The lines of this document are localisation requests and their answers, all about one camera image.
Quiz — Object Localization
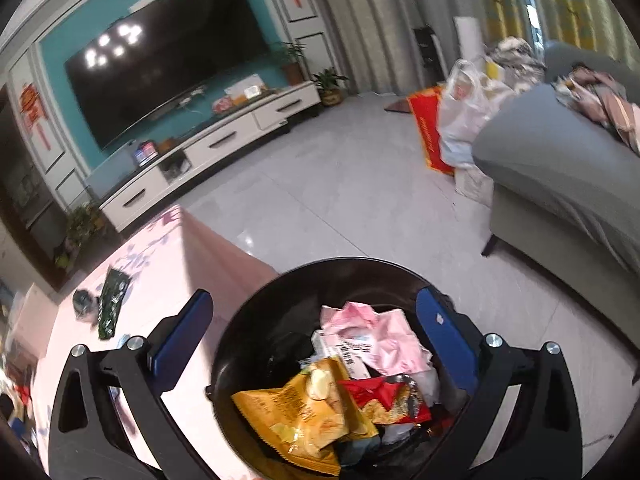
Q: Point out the grey sofa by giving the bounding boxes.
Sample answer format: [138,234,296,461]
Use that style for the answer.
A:
[473,41,639,346]

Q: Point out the potted plant on floor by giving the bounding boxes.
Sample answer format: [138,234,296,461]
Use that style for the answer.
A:
[312,67,349,107]

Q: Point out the white tv cabinet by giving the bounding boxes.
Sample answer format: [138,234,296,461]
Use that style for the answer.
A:
[100,81,320,232]

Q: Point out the white plastic shopping bag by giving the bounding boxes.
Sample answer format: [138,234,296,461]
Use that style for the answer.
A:
[437,58,510,167]

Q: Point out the pink floral table cloth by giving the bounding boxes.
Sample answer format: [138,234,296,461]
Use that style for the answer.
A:
[32,206,278,479]

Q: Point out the green snack wrapper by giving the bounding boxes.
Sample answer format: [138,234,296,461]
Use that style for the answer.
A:
[98,268,130,340]

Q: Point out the black round trash bin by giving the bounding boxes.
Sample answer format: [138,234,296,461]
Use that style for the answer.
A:
[209,258,489,479]

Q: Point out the yellow snack bag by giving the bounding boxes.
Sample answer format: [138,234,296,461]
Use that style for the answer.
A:
[232,356,381,476]

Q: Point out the large black television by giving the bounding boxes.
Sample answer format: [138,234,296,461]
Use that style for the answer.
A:
[65,0,269,148]

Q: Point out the red snack bag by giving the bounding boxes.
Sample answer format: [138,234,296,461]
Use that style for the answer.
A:
[338,374,432,426]

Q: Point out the red chinese knot decoration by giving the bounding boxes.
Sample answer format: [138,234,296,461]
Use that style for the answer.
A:
[20,84,51,152]

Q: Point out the red gift bag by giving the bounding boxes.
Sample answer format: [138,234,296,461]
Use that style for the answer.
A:
[407,86,454,177]

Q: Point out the large dark planter plants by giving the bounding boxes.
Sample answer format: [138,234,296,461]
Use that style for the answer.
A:
[53,202,106,271]

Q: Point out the pink crumpled wrapper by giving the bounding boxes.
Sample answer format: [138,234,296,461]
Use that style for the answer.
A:
[311,301,440,406]

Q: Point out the dark crumpled wrapper ball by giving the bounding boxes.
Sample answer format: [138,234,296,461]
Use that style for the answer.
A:
[72,289,99,321]

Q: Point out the pile of clothes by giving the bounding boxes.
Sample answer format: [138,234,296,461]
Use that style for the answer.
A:
[552,63,639,155]

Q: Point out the potted plant by cabinet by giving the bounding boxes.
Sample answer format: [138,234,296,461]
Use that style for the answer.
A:
[271,41,306,86]

